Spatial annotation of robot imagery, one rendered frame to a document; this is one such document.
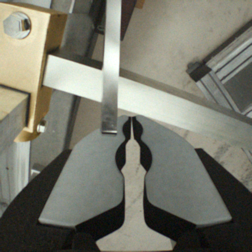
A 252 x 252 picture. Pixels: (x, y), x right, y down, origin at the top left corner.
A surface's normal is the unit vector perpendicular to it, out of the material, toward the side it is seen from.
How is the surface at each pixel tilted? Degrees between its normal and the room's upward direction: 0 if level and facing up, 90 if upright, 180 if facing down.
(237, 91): 0
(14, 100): 90
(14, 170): 0
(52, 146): 0
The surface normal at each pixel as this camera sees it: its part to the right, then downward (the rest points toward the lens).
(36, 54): -0.01, 0.51
